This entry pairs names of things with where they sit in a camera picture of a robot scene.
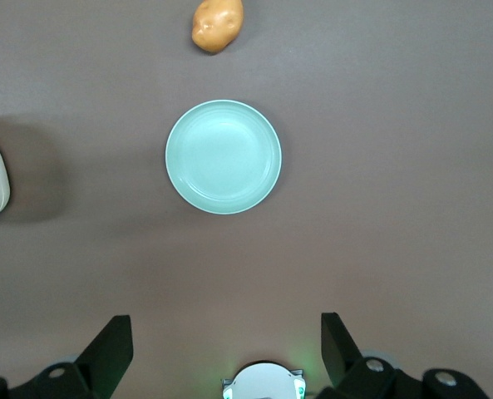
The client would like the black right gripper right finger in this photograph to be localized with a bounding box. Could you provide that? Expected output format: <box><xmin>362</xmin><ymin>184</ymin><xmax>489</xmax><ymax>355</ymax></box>
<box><xmin>314</xmin><ymin>312</ymin><xmax>491</xmax><ymax>399</ymax></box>

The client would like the brown potato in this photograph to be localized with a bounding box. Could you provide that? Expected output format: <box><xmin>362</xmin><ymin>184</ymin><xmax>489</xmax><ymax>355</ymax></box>
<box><xmin>190</xmin><ymin>0</ymin><xmax>245</xmax><ymax>54</ymax></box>

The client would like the pale green round plate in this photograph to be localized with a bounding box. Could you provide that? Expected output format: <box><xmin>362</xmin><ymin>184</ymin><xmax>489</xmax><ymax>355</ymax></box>
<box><xmin>165</xmin><ymin>99</ymin><xmax>283</xmax><ymax>216</ymax></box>

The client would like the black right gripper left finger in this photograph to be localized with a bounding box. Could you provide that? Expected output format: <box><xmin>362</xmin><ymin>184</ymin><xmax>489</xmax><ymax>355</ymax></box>
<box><xmin>0</xmin><ymin>314</ymin><xmax>134</xmax><ymax>399</ymax></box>

